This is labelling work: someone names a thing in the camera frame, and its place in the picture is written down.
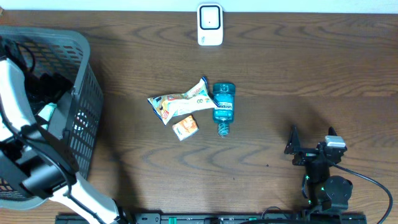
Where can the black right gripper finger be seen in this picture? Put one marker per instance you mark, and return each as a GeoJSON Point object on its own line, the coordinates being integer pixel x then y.
{"type": "Point", "coordinates": [293, 144]}
{"type": "Point", "coordinates": [331, 131]}

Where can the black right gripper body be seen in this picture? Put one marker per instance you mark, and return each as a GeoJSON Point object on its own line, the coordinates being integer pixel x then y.
{"type": "Point", "coordinates": [306, 156]}

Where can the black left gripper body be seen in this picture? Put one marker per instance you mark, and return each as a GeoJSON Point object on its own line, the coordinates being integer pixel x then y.
{"type": "Point", "coordinates": [45, 83]}

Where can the light blue tissue pack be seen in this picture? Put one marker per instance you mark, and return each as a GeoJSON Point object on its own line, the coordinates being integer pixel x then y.
{"type": "Point", "coordinates": [45, 114]}

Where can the teal mouthwash bottle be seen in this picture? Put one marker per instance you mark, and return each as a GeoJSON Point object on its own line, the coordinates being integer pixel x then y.
{"type": "Point", "coordinates": [223, 115]}

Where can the small orange packet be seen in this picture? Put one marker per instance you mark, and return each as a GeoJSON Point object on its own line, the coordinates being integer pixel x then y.
{"type": "Point", "coordinates": [185, 128]}

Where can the yellow snack bag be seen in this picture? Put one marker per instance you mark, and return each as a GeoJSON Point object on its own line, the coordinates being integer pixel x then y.
{"type": "Point", "coordinates": [168, 106]}

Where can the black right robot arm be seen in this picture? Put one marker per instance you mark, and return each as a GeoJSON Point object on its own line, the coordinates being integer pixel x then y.
{"type": "Point", "coordinates": [327, 193]}

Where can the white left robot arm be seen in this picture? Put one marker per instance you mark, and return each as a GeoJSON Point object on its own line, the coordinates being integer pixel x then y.
{"type": "Point", "coordinates": [81, 197]}

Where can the grey plastic basket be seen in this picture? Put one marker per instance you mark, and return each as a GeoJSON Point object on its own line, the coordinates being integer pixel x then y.
{"type": "Point", "coordinates": [36, 162]}

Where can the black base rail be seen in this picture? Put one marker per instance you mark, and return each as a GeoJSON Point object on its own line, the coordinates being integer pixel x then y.
{"type": "Point", "coordinates": [155, 218]}

